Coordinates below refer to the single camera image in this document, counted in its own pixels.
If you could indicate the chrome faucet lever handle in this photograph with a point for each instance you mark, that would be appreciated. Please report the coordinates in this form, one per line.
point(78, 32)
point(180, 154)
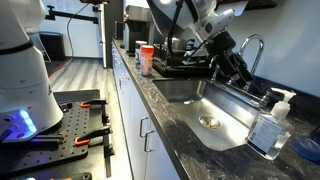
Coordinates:
point(270, 98)

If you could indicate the orange lid creamer container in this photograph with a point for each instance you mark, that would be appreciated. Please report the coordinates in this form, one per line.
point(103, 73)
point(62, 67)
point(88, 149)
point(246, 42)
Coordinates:
point(146, 60)

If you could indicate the orange black clamp near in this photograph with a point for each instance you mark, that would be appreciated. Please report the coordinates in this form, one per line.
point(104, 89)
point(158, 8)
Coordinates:
point(86, 138)

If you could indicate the clear sanitizer pump bottle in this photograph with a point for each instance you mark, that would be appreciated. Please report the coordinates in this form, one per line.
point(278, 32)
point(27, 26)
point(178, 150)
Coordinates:
point(270, 129)

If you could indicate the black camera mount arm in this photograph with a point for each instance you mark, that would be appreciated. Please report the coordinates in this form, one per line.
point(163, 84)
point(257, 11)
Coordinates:
point(52, 14)

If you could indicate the white lid dark canister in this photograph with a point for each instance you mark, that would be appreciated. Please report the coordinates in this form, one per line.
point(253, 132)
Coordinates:
point(138, 45)

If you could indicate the blue round coaster object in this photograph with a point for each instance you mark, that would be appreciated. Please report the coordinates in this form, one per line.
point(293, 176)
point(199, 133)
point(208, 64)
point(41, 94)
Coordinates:
point(306, 147)

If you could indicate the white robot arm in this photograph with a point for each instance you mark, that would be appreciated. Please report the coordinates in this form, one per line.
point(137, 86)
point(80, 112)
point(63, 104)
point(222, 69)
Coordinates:
point(27, 104)

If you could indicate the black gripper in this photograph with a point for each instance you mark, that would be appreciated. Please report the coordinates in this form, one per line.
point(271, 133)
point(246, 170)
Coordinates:
point(220, 48)

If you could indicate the orange black clamp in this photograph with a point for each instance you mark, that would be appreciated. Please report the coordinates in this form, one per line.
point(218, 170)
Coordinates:
point(86, 138)
point(88, 104)

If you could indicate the stainless steel sink basin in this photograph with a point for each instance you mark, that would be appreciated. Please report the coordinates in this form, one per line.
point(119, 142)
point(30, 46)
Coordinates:
point(220, 115)

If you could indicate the white cabinet front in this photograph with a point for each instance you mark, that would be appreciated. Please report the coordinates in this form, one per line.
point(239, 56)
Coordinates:
point(148, 157)

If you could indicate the orange black clamp far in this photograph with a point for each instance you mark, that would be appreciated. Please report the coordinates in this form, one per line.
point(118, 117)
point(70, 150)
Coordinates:
point(88, 104)

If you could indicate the black coffee maker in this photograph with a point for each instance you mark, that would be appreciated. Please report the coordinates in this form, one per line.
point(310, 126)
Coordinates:
point(137, 27)

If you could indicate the paper towel dispenser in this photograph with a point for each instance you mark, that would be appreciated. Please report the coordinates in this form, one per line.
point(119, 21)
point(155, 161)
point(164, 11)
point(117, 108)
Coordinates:
point(253, 4)

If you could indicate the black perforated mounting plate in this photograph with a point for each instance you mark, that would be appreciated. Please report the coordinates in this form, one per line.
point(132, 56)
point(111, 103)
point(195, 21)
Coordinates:
point(22, 149)

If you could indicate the stainless steel pot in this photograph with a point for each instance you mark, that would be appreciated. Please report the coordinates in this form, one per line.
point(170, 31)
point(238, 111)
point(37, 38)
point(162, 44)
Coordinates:
point(178, 44)

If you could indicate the black dish drying rack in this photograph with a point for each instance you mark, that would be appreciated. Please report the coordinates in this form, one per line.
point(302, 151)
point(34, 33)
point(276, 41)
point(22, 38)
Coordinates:
point(168, 67)

